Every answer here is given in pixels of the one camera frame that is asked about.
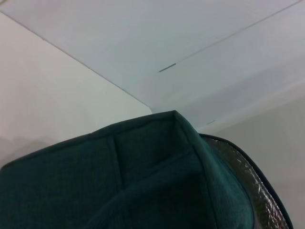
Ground dark teal insulated lunch bag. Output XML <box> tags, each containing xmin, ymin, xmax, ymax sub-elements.
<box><xmin>0</xmin><ymin>110</ymin><xmax>294</xmax><ymax>229</ymax></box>

